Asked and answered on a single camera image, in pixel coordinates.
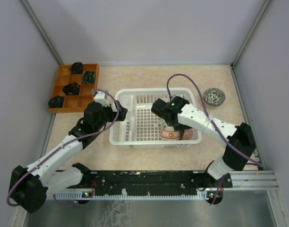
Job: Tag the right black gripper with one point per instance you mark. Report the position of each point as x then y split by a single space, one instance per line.
181 127

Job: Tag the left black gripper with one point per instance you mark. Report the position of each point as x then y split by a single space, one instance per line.
121 116

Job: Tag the white plastic dish rack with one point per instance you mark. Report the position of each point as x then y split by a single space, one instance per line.
141 128

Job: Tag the grey patterned bowl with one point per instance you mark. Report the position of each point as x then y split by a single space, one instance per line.
214 97

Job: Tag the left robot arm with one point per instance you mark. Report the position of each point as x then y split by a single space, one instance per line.
31 186

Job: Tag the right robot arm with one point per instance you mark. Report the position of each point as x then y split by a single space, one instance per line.
237 140

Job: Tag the red white patterned bowl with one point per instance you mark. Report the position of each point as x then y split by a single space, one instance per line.
168 133

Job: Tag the pink bowl front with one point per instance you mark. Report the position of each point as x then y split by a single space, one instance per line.
187 134

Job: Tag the wooden compartment tray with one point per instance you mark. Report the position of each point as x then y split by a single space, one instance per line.
77 103

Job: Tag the black orange rolled item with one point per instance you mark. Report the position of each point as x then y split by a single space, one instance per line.
71 89

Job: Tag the green black rolled item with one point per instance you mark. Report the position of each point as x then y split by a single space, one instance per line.
88 77

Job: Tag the dark green rolled item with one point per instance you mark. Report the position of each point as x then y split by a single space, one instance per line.
56 102

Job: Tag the black rolled item top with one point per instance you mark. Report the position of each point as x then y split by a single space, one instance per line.
76 68

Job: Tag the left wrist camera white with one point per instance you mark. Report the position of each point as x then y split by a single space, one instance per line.
101 97

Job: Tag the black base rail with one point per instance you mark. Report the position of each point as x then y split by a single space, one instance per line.
142 183

